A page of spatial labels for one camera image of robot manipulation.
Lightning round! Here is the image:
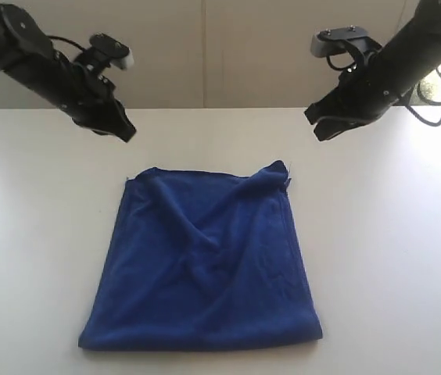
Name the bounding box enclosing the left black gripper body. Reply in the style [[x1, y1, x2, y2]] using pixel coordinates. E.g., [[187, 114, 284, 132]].
[[48, 58, 124, 135]]

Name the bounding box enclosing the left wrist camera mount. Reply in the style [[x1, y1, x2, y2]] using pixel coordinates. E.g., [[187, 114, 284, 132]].
[[74, 33, 134, 75]]

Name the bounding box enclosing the blue microfibre towel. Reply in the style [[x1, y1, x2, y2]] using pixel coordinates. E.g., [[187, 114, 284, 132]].
[[78, 160, 323, 352]]

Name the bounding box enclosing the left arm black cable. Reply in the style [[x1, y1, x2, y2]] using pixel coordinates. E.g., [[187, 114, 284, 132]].
[[46, 35, 88, 54]]

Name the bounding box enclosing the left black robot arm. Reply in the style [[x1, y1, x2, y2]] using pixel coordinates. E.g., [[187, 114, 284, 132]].
[[0, 3, 136, 142]]

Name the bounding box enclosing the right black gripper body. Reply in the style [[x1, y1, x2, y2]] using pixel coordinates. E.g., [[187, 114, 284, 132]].
[[325, 58, 404, 125]]

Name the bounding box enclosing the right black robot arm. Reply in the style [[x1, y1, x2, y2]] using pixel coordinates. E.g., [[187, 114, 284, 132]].
[[304, 1, 441, 141]]

